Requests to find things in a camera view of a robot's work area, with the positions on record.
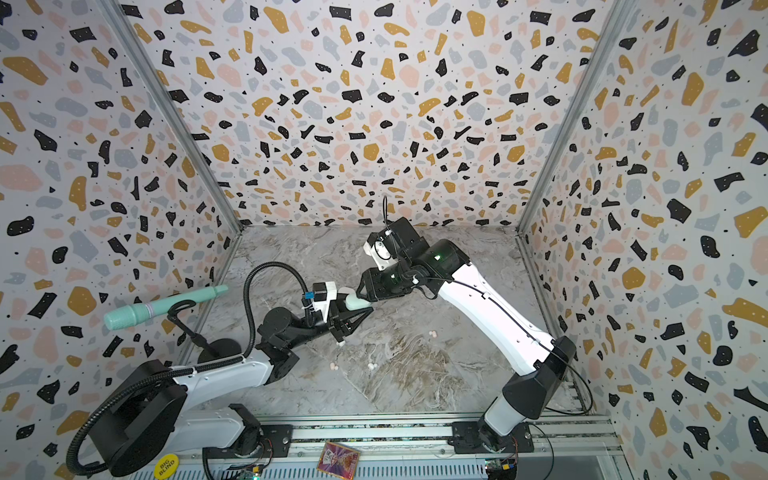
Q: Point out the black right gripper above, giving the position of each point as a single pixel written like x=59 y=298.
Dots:
x=369 y=285

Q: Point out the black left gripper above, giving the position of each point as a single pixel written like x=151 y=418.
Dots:
x=345 y=327

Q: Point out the mint green earbud charging case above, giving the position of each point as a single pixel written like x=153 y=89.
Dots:
x=349 y=299

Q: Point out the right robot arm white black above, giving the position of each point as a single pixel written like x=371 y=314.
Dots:
x=539 y=361

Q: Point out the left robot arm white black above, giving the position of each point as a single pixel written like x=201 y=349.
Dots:
x=151 y=411

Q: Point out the colourful card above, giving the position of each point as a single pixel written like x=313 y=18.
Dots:
x=338 y=461

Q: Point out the mint green microphone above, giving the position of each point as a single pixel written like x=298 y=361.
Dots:
x=135 y=314

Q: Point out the yellow round sticker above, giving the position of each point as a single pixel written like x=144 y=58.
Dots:
x=166 y=467

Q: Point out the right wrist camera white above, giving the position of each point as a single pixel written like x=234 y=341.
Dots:
x=377 y=251

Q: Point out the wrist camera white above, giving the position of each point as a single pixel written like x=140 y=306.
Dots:
x=319 y=298
x=377 y=251

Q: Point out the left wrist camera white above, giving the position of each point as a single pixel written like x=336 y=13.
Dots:
x=319 y=298

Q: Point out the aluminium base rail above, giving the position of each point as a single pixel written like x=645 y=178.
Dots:
x=423 y=446

